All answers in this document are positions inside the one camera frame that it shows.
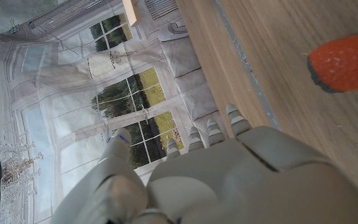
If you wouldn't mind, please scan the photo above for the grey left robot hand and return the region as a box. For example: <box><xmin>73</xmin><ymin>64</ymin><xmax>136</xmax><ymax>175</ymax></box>
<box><xmin>50</xmin><ymin>104</ymin><xmax>358</xmax><ymax>224</ymax></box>

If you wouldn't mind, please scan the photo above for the red toy strawberry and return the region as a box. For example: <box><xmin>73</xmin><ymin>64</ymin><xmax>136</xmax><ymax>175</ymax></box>
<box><xmin>306</xmin><ymin>27</ymin><xmax>358</xmax><ymax>94</ymax></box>

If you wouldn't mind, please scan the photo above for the printed window backdrop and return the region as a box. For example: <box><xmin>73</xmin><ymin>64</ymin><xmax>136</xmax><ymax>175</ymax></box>
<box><xmin>0</xmin><ymin>0</ymin><xmax>229</xmax><ymax>224</ymax></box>

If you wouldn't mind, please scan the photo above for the metal binder clip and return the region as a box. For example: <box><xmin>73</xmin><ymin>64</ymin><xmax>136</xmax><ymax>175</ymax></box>
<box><xmin>9</xmin><ymin>19</ymin><xmax>21</xmax><ymax>34</ymax></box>

